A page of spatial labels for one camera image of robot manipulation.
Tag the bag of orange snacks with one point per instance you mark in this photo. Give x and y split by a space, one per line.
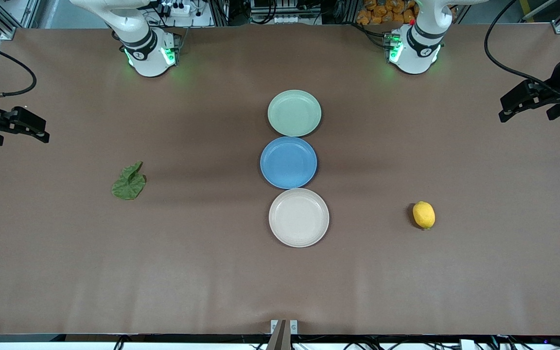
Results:
384 12

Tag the beige plate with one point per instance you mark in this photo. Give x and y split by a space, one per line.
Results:
298 217

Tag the green lettuce leaf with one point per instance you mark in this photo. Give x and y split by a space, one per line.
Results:
128 184

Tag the yellow lemon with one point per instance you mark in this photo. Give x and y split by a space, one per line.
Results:
424 215

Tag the blue plate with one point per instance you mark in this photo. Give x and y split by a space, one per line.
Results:
288 162

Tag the pale green plate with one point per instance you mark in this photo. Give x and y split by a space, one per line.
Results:
294 113

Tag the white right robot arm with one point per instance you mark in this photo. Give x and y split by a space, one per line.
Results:
140 44

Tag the white power strip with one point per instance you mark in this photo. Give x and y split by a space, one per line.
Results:
179 8

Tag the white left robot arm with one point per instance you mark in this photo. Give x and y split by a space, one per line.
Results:
418 46

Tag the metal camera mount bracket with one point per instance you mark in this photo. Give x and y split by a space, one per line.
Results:
284 333

